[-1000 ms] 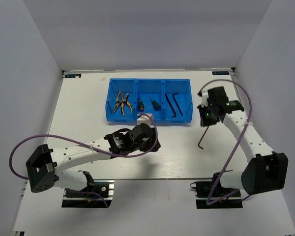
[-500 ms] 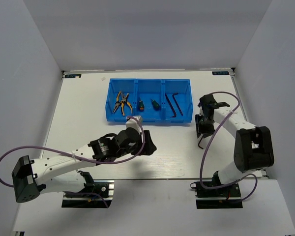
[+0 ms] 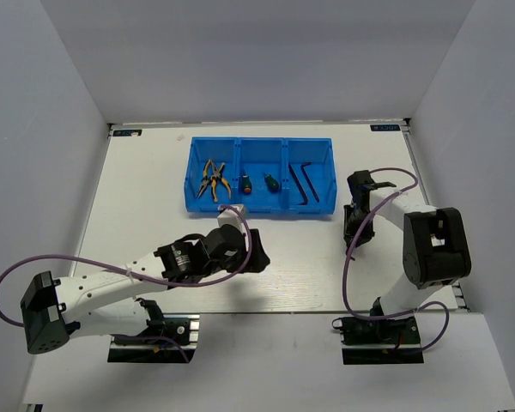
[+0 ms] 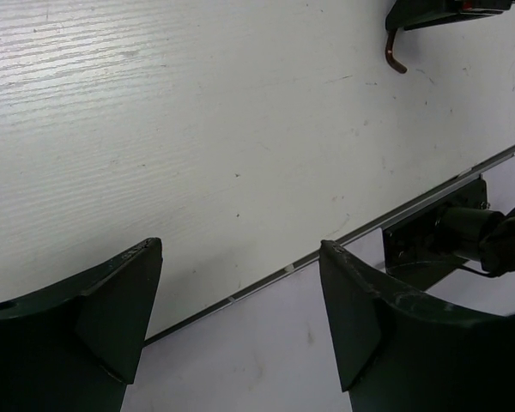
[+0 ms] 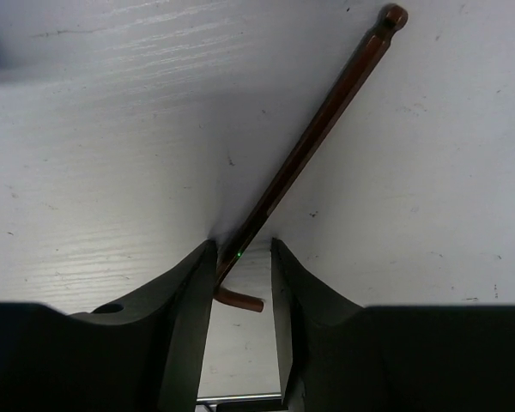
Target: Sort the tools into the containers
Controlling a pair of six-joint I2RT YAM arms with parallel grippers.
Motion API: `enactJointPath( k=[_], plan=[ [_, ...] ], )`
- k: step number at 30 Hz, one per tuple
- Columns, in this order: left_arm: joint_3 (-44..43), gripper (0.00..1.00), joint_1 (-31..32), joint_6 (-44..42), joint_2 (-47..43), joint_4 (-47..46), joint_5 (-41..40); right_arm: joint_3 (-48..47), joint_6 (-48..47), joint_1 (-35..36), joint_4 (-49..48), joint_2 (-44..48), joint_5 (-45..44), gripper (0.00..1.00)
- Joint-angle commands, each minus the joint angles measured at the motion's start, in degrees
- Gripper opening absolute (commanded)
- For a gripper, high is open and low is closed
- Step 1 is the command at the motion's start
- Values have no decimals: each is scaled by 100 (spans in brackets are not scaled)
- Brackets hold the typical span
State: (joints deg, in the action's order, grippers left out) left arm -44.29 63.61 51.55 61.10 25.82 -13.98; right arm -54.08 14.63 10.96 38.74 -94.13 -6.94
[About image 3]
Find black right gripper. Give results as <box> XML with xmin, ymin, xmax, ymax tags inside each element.
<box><xmin>344</xmin><ymin>204</ymin><xmax>376</xmax><ymax>246</ymax></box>

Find short brown hex key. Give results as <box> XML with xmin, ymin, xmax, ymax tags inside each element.
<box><xmin>300</xmin><ymin>161</ymin><xmax>320</xmax><ymax>203</ymax></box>

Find green Phillips stubby screwdriver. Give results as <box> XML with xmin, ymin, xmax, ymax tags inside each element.
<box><xmin>239</xmin><ymin>169</ymin><xmax>252</xmax><ymax>195</ymax></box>

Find green flathead stubby screwdriver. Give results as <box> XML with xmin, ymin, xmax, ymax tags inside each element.
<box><xmin>263</xmin><ymin>172</ymin><xmax>280</xmax><ymax>193</ymax></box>

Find thick long brown hex key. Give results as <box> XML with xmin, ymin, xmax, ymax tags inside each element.
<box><xmin>288</xmin><ymin>162</ymin><xmax>309</xmax><ymax>206</ymax></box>

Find small yellow black pliers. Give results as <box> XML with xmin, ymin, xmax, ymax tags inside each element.
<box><xmin>197</xmin><ymin>159</ymin><xmax>221</xmax><ymax>203</ymax></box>

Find long-nose yellow black pliers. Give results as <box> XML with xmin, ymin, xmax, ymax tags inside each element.
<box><xmin>211</xmin><ymin>161</ymin><xmax>232</xmax><ymax>203</ymax></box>

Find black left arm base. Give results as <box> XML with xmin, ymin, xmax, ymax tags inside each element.
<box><xmin>107</xmin><ymin>314</ymin><xmax>200</xmax><ymax>365</ymax></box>

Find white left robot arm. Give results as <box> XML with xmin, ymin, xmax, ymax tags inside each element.
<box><xmin>21</xmin><ymin>224</ymin><xmax>270</xmax><ymax>354</ymax></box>

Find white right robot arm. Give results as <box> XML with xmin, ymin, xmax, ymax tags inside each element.
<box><xmin>342</xmin><ymin>167</ymin><xmax>472</xmax><ymax>342</ymax></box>

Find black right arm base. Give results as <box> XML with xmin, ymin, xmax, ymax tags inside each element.
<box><xmin>331</xmin><ymin>317</ymin><xmax>424</xmax><ymax>366</ymax></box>

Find blue three-compartment bin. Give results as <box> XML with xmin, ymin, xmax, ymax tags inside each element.
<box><xmin>184</xmin><ymin>136</ymin><xmax>337</xmax><ymax>216</ymax></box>

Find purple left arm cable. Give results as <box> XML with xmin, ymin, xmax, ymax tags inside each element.
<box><xmin>0</xmin><ymin>204</ymin><xmax>252</xmax><ymax>362</ymax></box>

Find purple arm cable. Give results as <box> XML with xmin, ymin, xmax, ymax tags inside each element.
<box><xmin>0</xmin><ymin>204</ymin><xmax>252</xmax><ymax>362</ymax></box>
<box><xmin>342</xmin><ymin>167</ymin><xmax>451</xmax><ymax>354</ymax></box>

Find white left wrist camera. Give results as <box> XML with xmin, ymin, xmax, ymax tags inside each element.
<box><xmin>217</xmin><ymin>204</ymin><xmax>247</xmax><ymax>232</ymax></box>

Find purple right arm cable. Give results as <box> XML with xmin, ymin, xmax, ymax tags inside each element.
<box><xmin>342</xmin><ymin>167</ymin><xmax>451</xmax><ymax>354</ymax></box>

